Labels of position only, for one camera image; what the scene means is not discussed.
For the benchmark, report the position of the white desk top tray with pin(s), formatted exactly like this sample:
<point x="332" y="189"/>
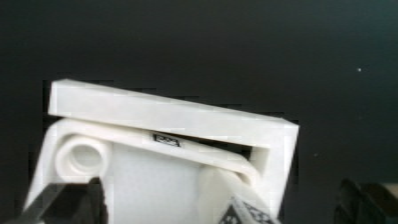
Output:
<point x="131" y="157"/>

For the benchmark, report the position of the white L-shaped fence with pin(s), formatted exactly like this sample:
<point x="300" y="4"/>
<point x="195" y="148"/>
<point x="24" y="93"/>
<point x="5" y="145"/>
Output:
<point x="140" y="111"/>

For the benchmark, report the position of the white desk leg with tag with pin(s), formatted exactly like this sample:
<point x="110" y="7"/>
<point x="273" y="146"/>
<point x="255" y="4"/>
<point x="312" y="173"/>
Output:
<point x="230" y="204"/>

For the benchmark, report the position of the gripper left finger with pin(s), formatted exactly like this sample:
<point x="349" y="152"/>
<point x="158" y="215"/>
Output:
<point x="71" y="204"/>

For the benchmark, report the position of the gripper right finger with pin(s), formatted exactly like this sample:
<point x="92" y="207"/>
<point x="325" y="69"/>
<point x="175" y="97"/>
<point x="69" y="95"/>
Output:
<point x="367" y="203"/>

